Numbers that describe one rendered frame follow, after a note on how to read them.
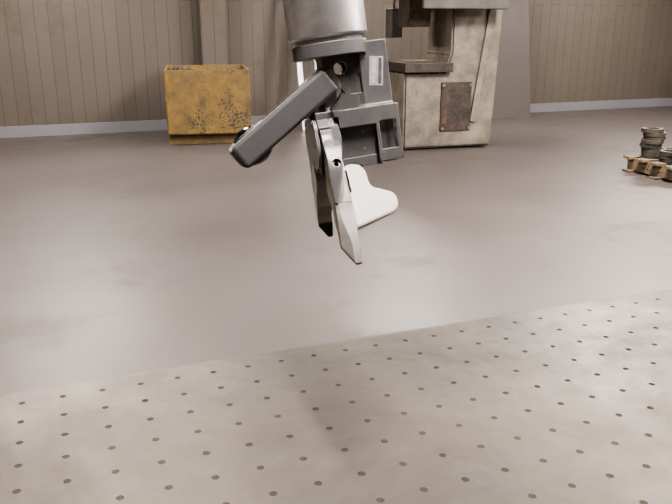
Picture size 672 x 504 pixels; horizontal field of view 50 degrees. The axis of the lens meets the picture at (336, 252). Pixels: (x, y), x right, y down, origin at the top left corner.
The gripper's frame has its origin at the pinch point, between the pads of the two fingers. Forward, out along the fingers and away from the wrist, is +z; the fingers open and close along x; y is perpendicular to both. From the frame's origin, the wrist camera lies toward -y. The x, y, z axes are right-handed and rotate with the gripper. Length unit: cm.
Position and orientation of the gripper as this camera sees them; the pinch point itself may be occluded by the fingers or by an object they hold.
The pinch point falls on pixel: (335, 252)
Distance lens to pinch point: 72.8
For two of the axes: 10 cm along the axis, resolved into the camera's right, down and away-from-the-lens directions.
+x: -1.8, -1.9, 9.7
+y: 9.7, -1.7, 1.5
